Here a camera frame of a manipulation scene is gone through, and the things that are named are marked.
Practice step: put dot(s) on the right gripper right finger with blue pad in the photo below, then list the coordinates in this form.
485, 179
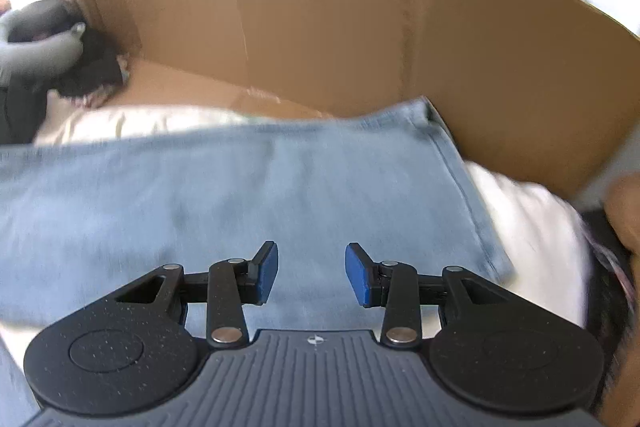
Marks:
393, 286

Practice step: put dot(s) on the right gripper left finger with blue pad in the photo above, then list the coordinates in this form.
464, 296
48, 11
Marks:
232, 284

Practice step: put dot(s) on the light blue denim shorts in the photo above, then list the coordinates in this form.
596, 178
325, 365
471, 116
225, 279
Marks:
77, 221

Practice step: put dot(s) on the cream bear print bedsheet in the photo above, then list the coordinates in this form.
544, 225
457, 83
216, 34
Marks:
540, 233

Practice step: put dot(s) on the folded brown garment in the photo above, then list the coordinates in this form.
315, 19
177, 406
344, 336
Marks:
620, 233

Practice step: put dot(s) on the brown cardboard sheet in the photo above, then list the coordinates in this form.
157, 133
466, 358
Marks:
540, 90

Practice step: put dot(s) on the black garment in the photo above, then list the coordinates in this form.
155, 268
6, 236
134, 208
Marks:
99, 73

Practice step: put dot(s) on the grey neck pillow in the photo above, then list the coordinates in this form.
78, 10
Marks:
41, 41

